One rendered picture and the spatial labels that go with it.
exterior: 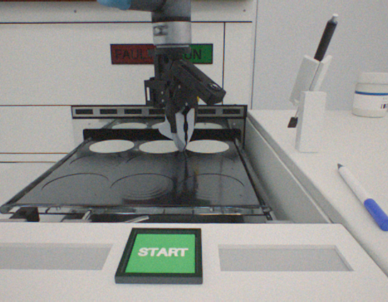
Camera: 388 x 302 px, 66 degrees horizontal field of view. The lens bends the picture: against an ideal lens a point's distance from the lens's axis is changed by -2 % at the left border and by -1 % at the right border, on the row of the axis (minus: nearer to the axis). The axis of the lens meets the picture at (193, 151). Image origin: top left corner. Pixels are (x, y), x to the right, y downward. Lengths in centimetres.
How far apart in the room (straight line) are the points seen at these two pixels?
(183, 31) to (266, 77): 175
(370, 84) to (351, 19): 175
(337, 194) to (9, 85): 79
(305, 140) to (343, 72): 205
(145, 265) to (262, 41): 215
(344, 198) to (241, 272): 15
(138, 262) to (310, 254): 13
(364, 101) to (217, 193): 44
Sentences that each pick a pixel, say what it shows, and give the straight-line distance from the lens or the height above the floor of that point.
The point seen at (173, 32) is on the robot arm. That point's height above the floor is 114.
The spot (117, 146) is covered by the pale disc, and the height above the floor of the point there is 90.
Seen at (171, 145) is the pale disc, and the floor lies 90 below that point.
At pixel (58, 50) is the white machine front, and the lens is 83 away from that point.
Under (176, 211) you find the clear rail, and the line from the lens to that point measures 41.
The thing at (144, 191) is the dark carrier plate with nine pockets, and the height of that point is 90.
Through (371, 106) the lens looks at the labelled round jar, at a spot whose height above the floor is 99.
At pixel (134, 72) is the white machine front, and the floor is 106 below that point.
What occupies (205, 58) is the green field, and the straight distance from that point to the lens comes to 76.
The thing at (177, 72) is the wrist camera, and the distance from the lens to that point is 58.
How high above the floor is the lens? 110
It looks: 18 degrees down
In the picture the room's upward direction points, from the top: straight up
